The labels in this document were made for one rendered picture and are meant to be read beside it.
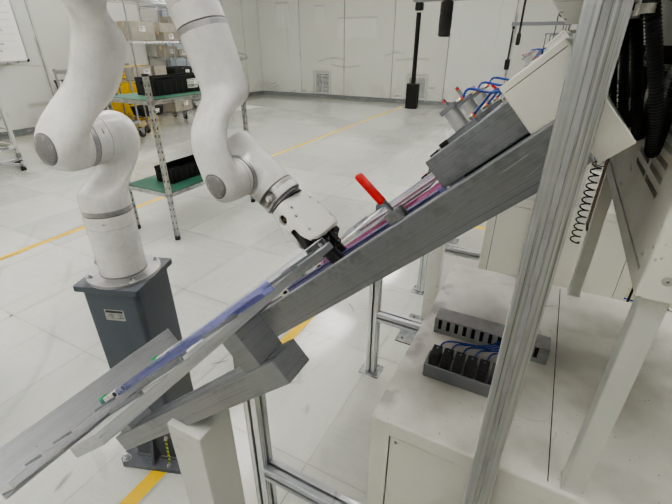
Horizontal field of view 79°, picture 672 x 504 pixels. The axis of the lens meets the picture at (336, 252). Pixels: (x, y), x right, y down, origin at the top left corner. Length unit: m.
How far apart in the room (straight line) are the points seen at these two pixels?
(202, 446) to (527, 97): 0.60
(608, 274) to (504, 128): 1.70
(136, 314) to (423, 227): 0.87
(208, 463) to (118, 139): 0.79
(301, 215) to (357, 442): 1.03
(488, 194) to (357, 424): 1.24
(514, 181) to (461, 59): 9.03
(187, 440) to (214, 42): 0.63
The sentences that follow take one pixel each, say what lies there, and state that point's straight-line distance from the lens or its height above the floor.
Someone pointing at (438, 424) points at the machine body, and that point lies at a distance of 0.87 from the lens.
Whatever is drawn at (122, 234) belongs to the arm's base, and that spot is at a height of 0.83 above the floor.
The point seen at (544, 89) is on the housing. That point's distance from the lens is 0.55.
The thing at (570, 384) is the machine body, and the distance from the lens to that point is 1.05.
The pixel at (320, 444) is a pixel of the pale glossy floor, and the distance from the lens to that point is 1.60.
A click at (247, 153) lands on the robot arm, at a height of 1.09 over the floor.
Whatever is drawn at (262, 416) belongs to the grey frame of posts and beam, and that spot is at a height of 0.48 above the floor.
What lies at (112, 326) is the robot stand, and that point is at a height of 0.57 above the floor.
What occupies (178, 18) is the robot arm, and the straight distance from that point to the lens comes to 0.84.
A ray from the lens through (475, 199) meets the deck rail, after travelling 0.56.
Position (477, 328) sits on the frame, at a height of 0.66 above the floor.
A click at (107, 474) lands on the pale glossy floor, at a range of 1.71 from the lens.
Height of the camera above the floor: 1.28
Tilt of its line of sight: 28 degrees down
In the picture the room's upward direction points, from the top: straight up
